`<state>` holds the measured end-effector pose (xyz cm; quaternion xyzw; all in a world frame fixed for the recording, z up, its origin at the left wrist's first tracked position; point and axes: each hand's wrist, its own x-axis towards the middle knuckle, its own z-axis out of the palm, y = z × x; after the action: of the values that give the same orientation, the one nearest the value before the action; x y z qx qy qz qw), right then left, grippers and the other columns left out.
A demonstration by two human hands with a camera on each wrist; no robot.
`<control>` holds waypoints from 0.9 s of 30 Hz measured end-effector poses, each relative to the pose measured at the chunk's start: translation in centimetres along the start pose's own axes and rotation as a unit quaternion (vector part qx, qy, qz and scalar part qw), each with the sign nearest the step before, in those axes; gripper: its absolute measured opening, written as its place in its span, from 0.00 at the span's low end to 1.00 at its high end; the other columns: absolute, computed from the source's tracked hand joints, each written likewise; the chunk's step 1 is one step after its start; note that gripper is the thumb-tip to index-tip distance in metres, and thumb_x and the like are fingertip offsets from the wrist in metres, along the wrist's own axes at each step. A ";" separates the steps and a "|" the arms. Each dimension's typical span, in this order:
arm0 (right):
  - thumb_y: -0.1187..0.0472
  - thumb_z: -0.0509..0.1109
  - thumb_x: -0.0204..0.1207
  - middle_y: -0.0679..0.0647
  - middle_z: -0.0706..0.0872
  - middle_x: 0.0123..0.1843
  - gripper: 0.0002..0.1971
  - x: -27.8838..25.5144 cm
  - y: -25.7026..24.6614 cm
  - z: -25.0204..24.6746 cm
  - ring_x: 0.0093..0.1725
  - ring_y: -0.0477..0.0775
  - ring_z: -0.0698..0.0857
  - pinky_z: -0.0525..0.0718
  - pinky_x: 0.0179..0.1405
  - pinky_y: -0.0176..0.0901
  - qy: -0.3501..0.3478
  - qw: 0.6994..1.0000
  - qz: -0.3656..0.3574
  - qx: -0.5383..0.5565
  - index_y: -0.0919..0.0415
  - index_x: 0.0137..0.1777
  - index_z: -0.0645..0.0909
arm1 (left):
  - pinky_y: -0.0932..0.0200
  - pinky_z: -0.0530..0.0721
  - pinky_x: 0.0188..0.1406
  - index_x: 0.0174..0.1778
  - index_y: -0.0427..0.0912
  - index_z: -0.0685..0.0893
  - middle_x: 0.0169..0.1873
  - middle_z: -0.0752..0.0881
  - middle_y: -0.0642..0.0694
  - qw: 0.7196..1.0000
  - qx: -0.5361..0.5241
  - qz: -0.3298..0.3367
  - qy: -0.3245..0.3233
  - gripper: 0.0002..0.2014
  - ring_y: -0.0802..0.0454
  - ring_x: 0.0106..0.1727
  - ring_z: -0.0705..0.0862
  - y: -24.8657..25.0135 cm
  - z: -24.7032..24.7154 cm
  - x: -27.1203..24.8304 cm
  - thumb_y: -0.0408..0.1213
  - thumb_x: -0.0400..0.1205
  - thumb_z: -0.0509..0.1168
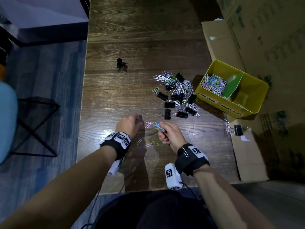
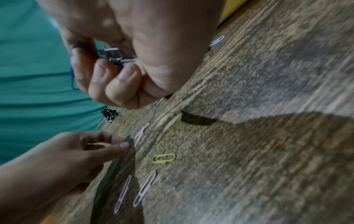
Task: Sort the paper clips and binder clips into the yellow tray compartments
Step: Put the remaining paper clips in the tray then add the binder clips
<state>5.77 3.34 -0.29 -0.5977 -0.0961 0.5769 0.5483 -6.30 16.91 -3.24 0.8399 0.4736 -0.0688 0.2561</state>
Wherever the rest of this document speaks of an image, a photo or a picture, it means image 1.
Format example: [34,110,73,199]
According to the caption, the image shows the person's left hand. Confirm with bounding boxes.
[115,114,143,139]

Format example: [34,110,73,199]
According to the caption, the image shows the person's right hand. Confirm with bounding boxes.
[158,121,188,154]

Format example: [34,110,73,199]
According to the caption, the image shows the blue paper clip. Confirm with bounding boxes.
[152,121,166,131]

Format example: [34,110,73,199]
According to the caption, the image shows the group of black binder clips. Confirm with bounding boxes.
[157,73,198,120]

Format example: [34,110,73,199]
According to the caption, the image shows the single black binder clip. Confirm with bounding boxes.
[234,124,251,137]

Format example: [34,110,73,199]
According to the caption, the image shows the yellow divided bin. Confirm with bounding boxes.
[194,60,269,119]

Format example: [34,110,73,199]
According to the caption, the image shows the person's right forearm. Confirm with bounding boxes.
[193,164,277,229]

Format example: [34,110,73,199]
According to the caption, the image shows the person's left forearm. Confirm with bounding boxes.
[0,145,117,229]

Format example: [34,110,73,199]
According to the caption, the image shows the person's black clothing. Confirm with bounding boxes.
[91,189,217,229]

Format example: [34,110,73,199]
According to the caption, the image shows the large printed cardboard box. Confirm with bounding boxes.
[201,0,305,183]

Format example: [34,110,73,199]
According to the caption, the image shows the black left wristband with markers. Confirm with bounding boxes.
[99,132,132,161]

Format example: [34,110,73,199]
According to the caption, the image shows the black wristband with markers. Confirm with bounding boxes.
[99,132,132,161]
[174,143,210,177]

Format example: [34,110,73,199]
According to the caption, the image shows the black right wristband with markers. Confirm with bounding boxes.
[174,143,210,177]

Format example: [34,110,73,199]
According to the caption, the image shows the green divider card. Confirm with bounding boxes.
[221,73,244,99]

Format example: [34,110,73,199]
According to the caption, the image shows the black metal stool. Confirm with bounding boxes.
[10,96,60,158]

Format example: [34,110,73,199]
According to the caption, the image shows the light blue object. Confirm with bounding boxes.
[0,81,18,165]

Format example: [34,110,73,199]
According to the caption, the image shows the white furniture with black base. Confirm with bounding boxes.
[0,0,91,47]

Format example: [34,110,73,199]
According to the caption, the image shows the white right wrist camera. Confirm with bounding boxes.
[164,163,183,191]

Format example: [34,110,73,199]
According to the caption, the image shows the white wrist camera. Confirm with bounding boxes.
[164,163,183,191]
[108,156,125,176]

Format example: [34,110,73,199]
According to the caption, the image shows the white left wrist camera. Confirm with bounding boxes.
[108,156,125,176]

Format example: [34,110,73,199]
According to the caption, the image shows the black right camera cable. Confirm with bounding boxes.
[180,181,200,199]

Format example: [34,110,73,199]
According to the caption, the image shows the black camera cable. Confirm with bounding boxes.
[81,183,125,229]
[180,181,200,199]

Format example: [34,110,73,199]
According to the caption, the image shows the black left camera cable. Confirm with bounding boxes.
[81,183,125,229]

